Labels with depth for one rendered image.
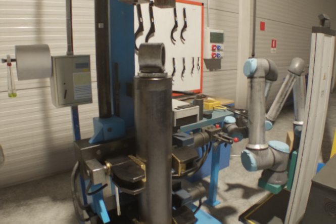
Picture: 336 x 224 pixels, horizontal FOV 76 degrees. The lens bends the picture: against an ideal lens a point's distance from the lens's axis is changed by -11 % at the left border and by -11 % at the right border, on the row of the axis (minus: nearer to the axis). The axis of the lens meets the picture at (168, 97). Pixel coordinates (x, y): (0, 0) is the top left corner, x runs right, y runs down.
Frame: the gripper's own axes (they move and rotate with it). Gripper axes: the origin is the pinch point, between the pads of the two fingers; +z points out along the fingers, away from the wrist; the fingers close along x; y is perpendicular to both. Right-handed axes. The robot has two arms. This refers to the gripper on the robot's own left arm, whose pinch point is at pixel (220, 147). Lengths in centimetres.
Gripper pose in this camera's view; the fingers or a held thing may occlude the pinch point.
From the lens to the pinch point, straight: 217.5
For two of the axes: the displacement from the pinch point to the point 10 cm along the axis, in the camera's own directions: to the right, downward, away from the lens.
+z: -1.1, 8.0, 5.8
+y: -4.9, -5.5, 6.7
